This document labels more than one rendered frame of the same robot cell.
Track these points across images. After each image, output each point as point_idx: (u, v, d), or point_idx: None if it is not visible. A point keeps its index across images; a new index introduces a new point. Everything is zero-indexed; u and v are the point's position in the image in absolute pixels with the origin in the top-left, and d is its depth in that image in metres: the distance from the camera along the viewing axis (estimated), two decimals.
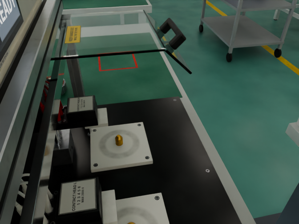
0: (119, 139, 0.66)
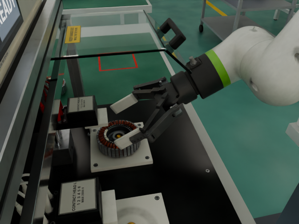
0: None
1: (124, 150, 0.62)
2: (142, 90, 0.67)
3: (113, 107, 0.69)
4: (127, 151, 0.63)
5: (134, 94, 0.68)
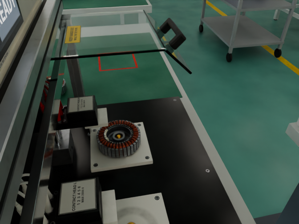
0: None
1: (124, 150, 0.62)
2: None
3: None
4: (127, 151, 0.63)
5: None
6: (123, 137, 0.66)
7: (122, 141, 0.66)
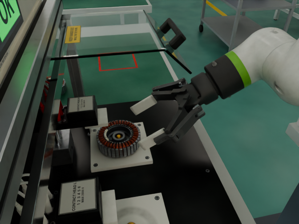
0: None
1: (124, 150, 0.62)
2: None
3: (144, 146, 0.61)
4: (127, 151, 0.63)
5: (169, 134, 0.60)
6: (123, 137, 0.66)
7: (122, 141, 0.66)
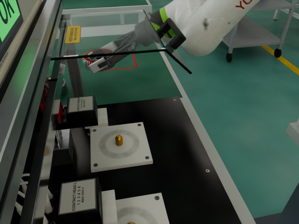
0: (119, 139, 0.66)
1: None
2: None
3: (94, 70, 0.86)
4: None
5: None
6: None
7: None
